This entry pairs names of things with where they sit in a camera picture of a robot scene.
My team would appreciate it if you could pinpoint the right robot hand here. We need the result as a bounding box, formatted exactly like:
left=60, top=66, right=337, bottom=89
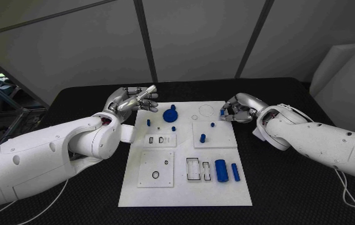
left=219, top=92, right=269, bottom=124

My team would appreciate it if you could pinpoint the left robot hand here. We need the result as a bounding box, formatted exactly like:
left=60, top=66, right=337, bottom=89
left=102, top=84, right=160, bottom=124

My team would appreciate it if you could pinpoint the white task board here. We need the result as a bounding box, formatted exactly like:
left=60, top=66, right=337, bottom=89
left=116, top=100, right=252, bottom=208

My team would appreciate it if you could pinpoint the blue gear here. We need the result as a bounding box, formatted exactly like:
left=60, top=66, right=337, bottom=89
left=161, top=104, right=178, bottom=123

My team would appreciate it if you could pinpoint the thin long blue cylinder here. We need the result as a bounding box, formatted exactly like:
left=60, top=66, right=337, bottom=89
left=230, top=163, right=240, bottom=182

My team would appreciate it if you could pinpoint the large blue cylinder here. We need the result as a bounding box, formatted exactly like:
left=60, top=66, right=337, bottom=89
left=214, top=159, right=229, bottom=182

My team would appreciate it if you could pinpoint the white cable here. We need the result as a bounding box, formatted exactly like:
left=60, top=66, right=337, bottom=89
left=0, top=178, right=69, bottom=225
left=333, top=169, right=355, bottom=208

